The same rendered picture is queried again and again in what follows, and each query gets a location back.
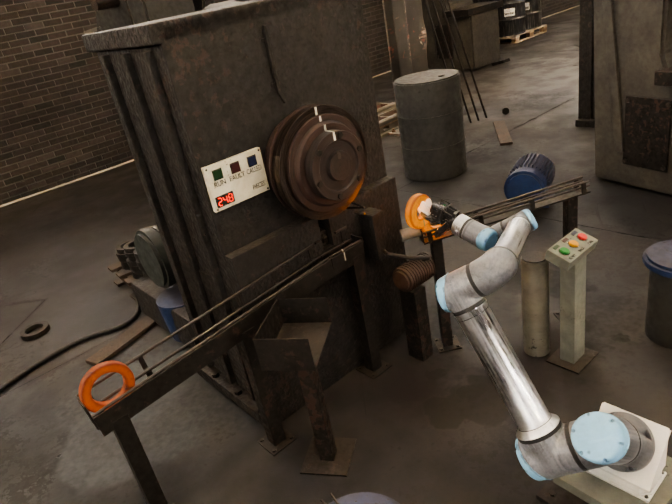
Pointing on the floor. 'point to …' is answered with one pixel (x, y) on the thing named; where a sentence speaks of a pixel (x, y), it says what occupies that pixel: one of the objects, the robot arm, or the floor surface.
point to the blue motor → (529, 175)
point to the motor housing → (415, 304)
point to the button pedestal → (572, 303)
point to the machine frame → (228, 56)
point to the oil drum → (431, 124)
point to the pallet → (128, 268)
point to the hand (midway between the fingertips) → (418, 207)
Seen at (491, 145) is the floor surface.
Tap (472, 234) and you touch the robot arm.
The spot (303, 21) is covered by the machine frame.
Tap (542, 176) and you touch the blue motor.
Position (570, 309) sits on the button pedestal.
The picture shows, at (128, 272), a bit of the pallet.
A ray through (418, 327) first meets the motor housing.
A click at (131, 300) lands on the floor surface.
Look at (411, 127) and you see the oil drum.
